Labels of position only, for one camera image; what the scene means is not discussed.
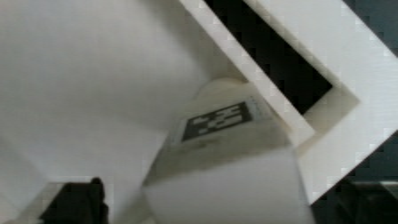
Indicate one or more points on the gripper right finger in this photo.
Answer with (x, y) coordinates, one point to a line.
(358, 203)

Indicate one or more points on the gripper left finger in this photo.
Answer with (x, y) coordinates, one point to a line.
(68, 204)

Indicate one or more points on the white U-shaped obstacle fence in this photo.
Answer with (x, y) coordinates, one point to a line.
(354, 115)

